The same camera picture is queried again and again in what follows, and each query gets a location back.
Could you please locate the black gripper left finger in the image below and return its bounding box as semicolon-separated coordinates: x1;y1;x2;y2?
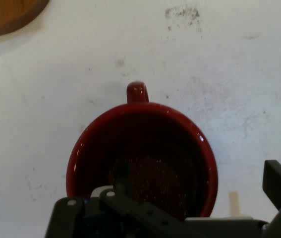
45;182;188;238

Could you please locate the red ceramic mug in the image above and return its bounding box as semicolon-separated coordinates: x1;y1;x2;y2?
65;81;219;221

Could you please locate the wooden mug tree stand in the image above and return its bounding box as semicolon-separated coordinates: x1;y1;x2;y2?
0;0;50;37

